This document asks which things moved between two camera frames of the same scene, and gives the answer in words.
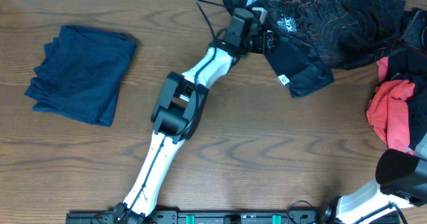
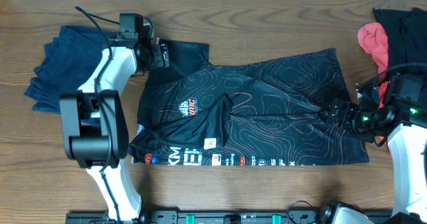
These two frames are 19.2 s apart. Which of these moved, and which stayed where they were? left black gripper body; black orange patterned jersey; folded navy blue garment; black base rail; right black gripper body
Moved: right black gripper body; left black gripper body; black orange patterned jersey
Stayed: black base rail; folded navy blue garment
